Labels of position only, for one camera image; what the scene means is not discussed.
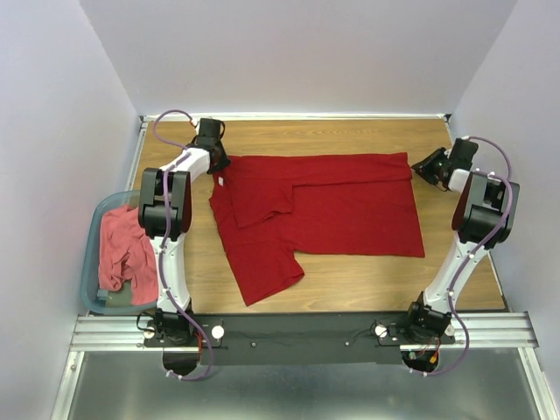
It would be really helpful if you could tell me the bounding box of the pink t-shirt in bin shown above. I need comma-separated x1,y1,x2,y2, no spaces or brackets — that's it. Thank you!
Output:
98,205,158,305

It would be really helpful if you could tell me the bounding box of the olive green garment in bin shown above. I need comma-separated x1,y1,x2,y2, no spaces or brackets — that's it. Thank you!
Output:
97,282,132,308

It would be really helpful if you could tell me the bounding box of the clear blue plastic bin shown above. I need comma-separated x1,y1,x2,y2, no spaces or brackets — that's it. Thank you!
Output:
80,190,157,316

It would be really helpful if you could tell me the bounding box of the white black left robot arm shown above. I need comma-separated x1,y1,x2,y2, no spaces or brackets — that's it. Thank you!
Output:
138,118,231,347

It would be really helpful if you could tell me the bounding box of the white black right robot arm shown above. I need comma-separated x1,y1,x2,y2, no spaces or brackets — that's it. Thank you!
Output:
402,136,520,343

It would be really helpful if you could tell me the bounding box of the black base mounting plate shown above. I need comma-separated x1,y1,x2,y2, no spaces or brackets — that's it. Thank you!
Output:
136,311,455,377

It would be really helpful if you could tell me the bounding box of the dark red t-shirt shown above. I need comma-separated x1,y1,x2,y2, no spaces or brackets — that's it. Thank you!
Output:
209,152,425,305

